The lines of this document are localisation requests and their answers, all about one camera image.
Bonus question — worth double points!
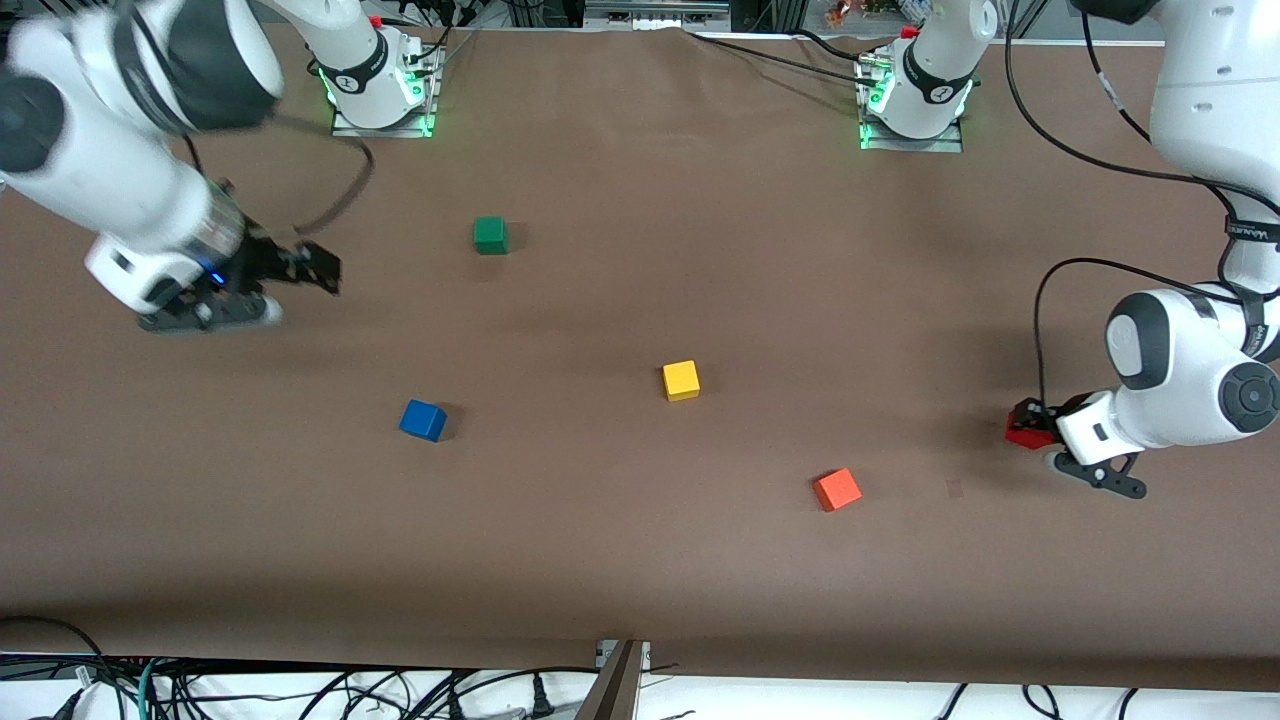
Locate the orange cube block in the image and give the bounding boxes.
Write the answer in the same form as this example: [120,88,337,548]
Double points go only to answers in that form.
[812,467,863,513]

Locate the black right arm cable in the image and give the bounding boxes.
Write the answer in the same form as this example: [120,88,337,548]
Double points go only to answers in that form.
[180,110,376,241]

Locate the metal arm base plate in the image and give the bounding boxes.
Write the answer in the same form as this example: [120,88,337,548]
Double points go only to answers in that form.
[857,55,966,153]
[330,45,443,139]

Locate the dark support beam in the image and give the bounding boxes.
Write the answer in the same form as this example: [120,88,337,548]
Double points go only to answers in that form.
[574,640,647,720]

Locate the black looped floor cable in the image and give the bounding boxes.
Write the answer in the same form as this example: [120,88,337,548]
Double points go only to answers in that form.
[0,616,116,696]

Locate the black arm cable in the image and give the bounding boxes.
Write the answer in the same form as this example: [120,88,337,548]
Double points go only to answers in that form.
[1003,0,1280,406]
[180,110,376,241]

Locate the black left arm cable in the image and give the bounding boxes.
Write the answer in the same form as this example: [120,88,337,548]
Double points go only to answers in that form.
[1003,0,1280,406]

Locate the aluminium frame rail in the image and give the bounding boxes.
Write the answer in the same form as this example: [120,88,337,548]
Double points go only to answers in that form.
[583,0,733,29]

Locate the blue cube block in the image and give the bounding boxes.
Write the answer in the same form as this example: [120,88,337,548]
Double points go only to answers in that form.
[399,399,448,443]

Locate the red cube block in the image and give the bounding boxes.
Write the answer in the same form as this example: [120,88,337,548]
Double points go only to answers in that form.
[1005,400,1061,451]

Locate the brown table cover sheet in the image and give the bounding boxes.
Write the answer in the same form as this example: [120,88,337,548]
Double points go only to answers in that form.
[0,20,1280,691]

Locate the thin black base cable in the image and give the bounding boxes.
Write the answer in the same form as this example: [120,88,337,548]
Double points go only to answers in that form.
[685,30,881,89]

